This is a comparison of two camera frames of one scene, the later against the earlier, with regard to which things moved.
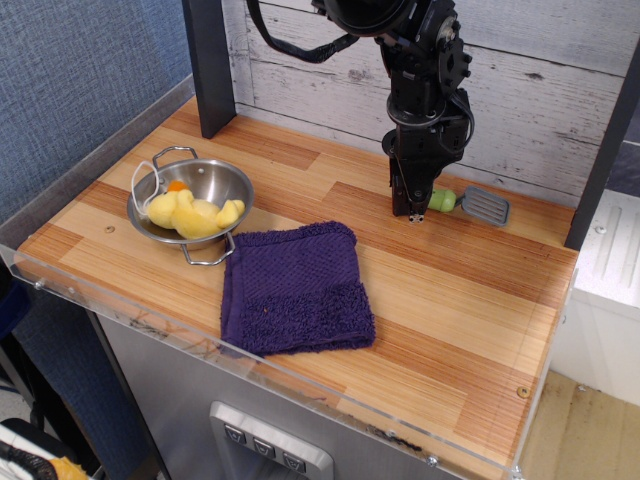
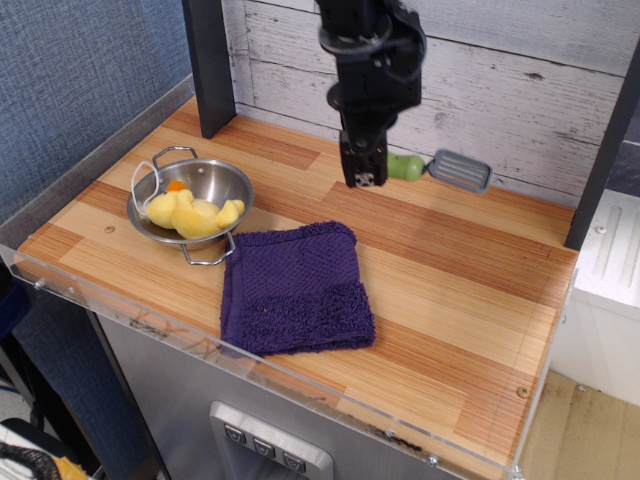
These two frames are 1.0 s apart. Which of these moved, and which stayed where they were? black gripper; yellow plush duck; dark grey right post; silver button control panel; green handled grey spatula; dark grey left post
Moved: green handled grey spatula; black gripper
Stayed: dark grey right post; yellow plush duck; silver button control panel; dark grey left post
